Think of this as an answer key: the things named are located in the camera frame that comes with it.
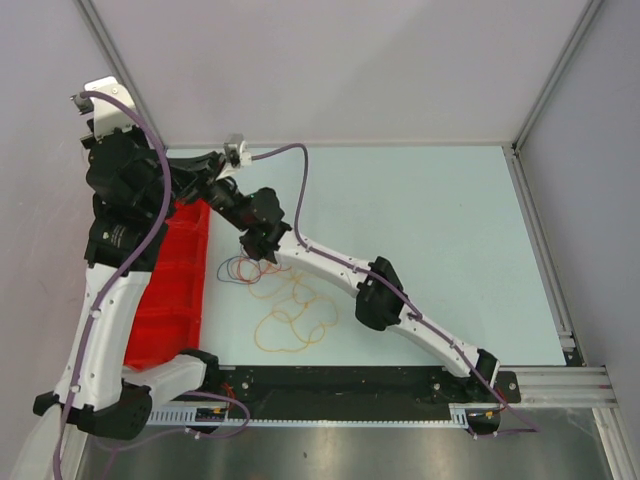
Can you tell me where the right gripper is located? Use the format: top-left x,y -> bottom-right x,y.
155,152 -> 251,233

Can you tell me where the yellow thin wire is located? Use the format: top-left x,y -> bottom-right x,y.
247,264 -> 341,354

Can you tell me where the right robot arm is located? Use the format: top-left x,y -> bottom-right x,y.
169,152 -> 500,401

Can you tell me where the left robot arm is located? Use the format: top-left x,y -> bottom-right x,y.
33,126 -> 222,440

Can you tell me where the red plastic bin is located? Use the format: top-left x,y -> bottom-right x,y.
124,201 -> 211,371

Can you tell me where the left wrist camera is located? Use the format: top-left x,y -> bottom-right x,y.
70,76 -> 137,140

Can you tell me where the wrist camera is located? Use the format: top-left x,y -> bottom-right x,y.
70,76 -> 137,140
223,133 -> 253,170

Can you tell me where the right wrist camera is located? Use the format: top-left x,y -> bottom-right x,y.
223,133 -> 253,170

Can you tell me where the orange-red thin wire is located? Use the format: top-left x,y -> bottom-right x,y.
234,257 -> 296,284

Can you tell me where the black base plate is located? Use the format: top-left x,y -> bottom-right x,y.
200,366 -> 495,420

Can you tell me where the slotted cable duct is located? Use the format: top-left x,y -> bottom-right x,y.
147,404 -> 499,429

